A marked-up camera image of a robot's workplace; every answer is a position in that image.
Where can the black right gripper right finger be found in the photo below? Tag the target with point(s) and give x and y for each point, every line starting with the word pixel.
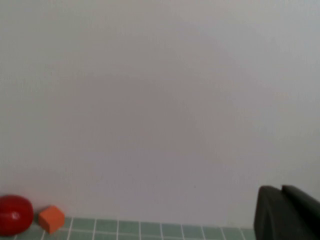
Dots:
pixel 307 210

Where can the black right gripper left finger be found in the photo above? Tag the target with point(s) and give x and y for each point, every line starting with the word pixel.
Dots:
pixel 272 220

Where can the green checked tablecloth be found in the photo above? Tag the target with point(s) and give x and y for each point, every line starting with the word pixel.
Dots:
pixel 150 231

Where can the orange foam cube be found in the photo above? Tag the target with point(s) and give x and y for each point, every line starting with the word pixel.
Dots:
pixel 51 218

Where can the red tomato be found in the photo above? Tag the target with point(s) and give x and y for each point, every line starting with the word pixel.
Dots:
pixel 13 215

